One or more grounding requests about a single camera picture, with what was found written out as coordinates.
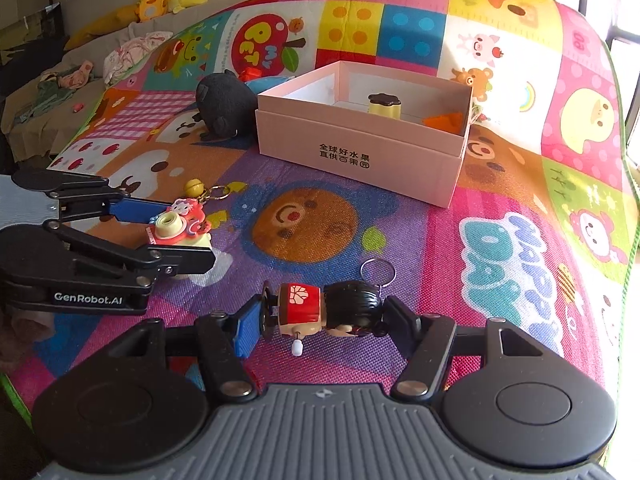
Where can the long yellow pillow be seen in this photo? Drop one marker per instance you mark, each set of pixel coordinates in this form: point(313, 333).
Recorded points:
point(100, 25)

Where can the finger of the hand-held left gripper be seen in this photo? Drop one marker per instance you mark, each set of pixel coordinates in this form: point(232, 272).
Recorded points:
point(135, 210)
point(185, 260)

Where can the black plush toy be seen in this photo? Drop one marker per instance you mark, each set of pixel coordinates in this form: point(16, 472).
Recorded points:
point(225, 102)

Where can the pink cardboard box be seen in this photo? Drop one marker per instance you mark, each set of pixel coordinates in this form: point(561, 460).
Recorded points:
point(350, 160)

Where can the small pink cloth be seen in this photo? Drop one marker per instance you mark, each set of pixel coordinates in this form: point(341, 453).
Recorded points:
point(75, 74)

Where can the dark cabinet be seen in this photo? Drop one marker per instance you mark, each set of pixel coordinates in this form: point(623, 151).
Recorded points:
point(30, 45)

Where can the blue tissue pack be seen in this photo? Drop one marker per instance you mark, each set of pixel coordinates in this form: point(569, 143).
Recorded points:
point(267, 84)

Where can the orange toy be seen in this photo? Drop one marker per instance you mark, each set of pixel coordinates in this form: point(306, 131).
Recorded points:
point(442, 120)

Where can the green cloth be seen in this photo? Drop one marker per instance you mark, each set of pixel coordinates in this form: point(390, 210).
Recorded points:
point(42, 97)

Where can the yellow duck plush backpack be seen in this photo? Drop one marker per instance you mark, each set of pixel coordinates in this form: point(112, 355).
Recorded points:
point(154, 2)

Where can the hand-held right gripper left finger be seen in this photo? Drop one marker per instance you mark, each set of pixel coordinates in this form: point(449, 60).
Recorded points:
point(247, 327)

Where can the colourful cartoon play mat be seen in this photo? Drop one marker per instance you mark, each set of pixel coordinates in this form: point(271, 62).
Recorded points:
point(350, 240)

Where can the beige sofa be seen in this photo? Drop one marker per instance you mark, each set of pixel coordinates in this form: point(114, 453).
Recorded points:
point(30, 110)

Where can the red toy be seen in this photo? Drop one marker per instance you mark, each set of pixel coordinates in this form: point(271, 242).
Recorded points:
point(247, 74)

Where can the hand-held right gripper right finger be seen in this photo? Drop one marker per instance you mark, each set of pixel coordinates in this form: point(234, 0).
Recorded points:
point(402, 327)

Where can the pink and white cloth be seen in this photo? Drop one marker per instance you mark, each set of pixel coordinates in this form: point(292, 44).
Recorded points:
point(135, 55)

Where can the yellow toy with brown cap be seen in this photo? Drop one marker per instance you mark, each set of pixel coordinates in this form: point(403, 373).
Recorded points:
point(384, 105)

